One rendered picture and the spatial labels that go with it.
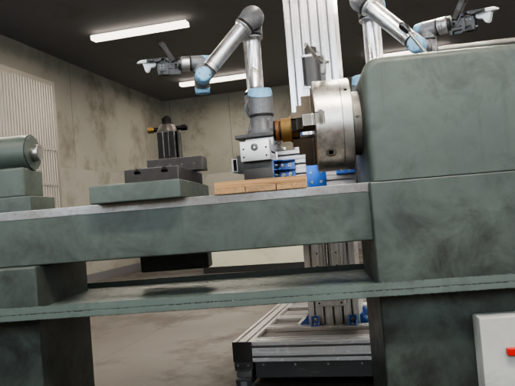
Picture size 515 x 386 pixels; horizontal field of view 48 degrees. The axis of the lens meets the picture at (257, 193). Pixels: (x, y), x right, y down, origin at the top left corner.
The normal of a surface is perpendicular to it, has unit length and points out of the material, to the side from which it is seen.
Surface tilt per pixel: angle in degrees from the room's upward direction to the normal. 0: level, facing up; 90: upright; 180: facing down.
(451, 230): 90
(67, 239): 90
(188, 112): 90
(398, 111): 90
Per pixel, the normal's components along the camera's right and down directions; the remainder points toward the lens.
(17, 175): -0.08, -0.03
